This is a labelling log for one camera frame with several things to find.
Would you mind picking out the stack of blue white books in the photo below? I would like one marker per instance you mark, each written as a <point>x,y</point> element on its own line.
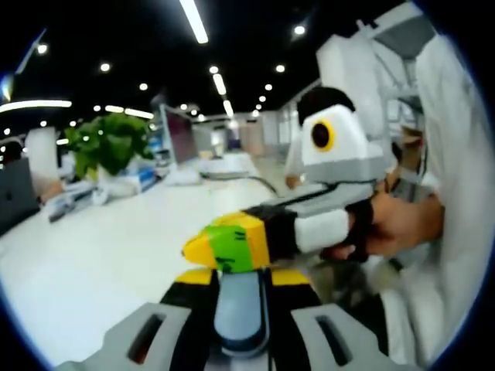
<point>69,201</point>

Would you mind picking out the person's torso white shirt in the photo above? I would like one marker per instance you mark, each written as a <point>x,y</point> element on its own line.
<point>456,154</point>

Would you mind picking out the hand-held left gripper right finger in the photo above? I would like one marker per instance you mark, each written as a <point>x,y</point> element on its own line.
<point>298,317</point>

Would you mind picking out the arched ceiling light strip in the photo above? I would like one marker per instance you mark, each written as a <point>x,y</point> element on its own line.
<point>38,105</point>

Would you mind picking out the round ceiling spotlights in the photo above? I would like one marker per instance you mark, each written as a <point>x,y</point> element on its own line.
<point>299,29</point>

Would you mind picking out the green potted plant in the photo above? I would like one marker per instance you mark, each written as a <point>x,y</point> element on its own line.
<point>112,147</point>

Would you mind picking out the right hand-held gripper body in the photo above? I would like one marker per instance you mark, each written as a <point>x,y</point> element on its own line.
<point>344,147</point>

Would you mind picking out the white game controller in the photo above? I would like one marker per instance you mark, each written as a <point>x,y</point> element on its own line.
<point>112,189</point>

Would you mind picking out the dashed ceiling light strip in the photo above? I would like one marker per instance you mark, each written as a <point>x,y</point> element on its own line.
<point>195,23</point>

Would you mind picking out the blue tissue box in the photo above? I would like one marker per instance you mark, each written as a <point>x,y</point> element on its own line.
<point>145,178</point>

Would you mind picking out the person's right hand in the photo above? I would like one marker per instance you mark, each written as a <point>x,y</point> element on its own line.
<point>383,228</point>

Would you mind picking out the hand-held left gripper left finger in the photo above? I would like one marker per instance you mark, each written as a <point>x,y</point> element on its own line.
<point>185,317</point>

